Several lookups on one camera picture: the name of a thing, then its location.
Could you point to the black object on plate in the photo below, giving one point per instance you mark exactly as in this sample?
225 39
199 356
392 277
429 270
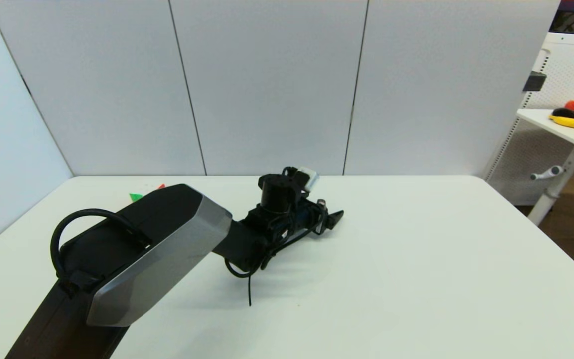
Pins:
568 113

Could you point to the small black box on pegboard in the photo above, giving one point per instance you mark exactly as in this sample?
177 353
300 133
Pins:
534 82

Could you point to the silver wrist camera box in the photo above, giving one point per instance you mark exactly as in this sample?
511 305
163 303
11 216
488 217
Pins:
308 178

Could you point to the black and silver left robot arm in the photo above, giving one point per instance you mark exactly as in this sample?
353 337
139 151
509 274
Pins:
167 234

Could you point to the white perforated pegboard panel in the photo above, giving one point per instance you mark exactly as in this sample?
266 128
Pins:
526 154

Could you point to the white side table top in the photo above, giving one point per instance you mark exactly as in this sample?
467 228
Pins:
556 129

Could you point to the white side table leg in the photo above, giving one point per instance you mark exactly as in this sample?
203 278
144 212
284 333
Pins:
551 194

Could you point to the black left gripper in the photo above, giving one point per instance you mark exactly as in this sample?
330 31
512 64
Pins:
304 217

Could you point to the yellow plate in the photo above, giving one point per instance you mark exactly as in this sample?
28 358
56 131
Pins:
573 124

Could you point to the multicolour puzzle cube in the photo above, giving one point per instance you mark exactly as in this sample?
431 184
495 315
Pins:
135 197

